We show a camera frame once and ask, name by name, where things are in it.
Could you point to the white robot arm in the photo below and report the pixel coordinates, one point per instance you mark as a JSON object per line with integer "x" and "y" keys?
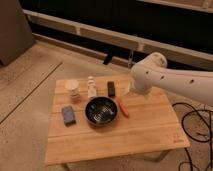
{"x": 153, "y": 71}

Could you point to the dark ceramic bowl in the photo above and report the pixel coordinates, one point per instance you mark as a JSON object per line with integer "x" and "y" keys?
{"x": 101, "y": 111}

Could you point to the dark brown block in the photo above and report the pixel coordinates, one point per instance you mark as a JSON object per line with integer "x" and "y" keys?
{"x": 111, "y": 88}

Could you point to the small white bottle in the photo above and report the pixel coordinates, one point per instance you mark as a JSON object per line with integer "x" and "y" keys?
{"x": 92, "y": 92}

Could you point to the white paper cup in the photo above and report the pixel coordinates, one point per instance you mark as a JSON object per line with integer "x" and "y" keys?
{"x": 72, "y": 86}

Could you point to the wooden table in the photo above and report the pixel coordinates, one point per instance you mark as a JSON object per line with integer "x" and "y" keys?
{"x": 152, "y": 125}

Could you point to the blue sponge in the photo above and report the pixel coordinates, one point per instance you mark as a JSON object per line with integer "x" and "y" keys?
{"x": 68, "y": 115}

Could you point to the grey cabinet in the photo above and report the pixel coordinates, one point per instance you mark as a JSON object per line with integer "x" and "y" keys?
{"x": 15, "y": 33}

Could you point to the white window rail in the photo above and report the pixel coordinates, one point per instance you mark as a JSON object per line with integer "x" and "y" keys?
{"x": 172, "y": 52}

